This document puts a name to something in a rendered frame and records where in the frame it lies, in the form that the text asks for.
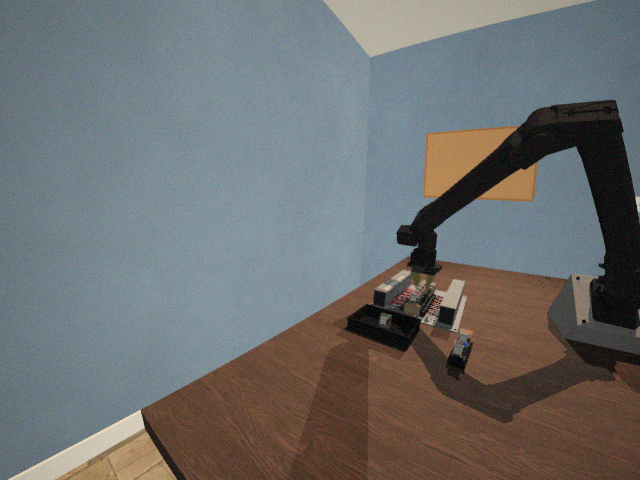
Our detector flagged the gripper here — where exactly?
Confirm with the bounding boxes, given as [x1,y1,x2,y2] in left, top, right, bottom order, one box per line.
[411,249,442,294]

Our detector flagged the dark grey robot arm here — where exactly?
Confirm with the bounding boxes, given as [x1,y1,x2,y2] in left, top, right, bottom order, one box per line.
[396,100,640,330]

